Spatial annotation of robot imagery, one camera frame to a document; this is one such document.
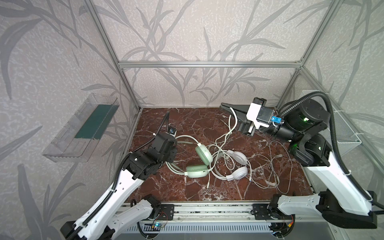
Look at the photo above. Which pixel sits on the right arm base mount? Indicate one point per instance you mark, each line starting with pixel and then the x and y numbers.
pixel 265 212

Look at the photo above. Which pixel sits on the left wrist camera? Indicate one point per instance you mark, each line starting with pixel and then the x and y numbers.
pixel 172 131

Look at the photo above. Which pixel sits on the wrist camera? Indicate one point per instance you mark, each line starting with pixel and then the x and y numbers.
pixel 261 116
pixel 172 131

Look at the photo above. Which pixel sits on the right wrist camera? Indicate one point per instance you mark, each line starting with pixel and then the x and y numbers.
pixel 261 116

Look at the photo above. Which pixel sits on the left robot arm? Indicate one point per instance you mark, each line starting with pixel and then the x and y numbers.
pixel 103 221

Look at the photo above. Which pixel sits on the mint green headphones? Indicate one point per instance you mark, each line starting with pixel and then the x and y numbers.
pixel 195 171

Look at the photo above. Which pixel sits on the white wire mesh basket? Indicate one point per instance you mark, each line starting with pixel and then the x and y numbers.
pixel 346 137

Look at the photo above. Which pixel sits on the white headphones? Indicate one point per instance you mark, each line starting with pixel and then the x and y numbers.
pixel 236 162

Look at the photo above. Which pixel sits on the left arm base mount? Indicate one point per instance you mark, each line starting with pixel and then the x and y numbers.
pixel 165 212

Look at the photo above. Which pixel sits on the clear plastic wall bin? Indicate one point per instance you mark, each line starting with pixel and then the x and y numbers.
pixel 79 138

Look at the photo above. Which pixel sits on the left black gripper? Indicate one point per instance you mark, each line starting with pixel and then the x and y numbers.
pixel 167 143

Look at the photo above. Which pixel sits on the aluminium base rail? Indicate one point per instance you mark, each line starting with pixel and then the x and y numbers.
pixel 225 212

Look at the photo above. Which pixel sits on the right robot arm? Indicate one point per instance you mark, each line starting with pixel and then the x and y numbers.
pixel 309 125

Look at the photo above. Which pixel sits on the aluminium frame crossbar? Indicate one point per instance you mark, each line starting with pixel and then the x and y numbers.
pixel 207 64

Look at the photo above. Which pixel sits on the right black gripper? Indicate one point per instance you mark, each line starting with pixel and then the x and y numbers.
pixel 247 119

